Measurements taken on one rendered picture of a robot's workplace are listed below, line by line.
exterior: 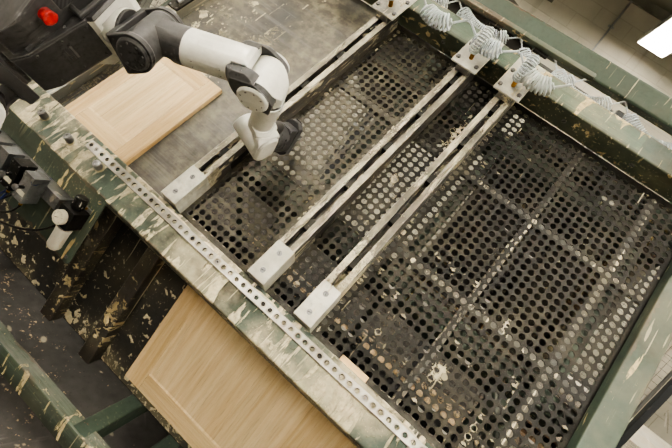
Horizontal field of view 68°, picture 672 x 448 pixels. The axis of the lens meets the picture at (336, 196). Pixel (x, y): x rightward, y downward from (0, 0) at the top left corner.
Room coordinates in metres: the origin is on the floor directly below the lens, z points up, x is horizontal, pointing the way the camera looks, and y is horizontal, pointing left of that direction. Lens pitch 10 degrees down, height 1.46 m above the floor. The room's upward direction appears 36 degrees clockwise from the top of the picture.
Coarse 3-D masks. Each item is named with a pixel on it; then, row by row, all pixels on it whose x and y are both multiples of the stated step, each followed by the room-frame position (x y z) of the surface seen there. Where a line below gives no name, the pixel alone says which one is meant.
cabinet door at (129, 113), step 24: (120, 72) 1.65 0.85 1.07; (168, 72) 1.69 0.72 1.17; (192, 72) 1.70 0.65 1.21; (96, 96) 1.58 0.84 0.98; (120, 96) 1.60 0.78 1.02; (144, 96) 1.62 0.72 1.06; (168, 96) 1.63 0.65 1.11; (192, 96) 1.64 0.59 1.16; (216, 96) 1.67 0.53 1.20; (96, 120) 1.53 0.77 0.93; (120, 120) 1.55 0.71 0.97; (144, 120) 1.56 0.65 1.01; (168, 120) 1.57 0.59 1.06; (120, 144) 1.49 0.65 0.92; (144, 144) 1.51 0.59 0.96
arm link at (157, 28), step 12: (156, 12) 1.14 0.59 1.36; (144, 24) 1.10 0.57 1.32; (156, 24) 1.11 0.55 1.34; (168, 24) 1.11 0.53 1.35; (180, 24) 1.13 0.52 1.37; (144, 36) 1.07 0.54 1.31; (156, 36) 1.10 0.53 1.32; (168, 36) 1.10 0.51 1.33; (180, 36) 1.10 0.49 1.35; (156, 48) 1.09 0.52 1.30; (168, 48) 1.10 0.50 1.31; (156, 60) 1.10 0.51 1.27
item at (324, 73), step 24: (384, 0) 1.90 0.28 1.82; (408, 0) 1.92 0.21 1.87; (384, 24) 1.88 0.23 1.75; (336, 48) 1.78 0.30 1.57; (360, 48) 1.81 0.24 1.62; (312, 72) 1.71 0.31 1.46; (336, 72) 1.76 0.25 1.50; (288, 96) 1.65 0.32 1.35; (312, 96) 1.71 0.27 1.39; (240, 144) 1.50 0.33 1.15; (192, 168) 1.43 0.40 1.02; (216, 168) 1.44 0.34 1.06; (168, 192) 1.37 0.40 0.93; (192, 192) 1.40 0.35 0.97
